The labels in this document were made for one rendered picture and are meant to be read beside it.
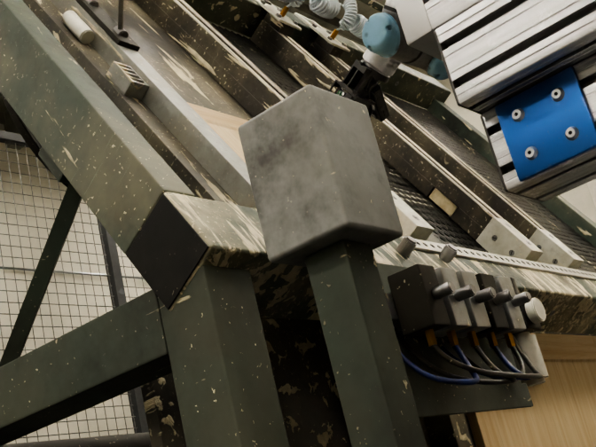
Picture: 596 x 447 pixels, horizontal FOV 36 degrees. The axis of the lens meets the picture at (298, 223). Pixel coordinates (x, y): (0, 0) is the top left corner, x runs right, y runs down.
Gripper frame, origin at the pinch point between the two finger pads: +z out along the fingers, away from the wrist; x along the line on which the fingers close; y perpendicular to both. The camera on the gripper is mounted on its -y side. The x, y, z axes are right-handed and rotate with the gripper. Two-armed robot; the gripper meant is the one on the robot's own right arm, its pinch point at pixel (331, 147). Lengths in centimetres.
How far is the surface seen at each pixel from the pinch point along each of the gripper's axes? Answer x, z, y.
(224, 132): 5.9, 0.6, 37.9
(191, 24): -40.6, -3.5, 15.9
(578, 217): 1, -1, -135
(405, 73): -72, -7, -110
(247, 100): -13.5, 0.2, 15.9
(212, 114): -0.1, 0.3, 36.9
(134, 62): -9, -2, 52
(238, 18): -72, -2, -26
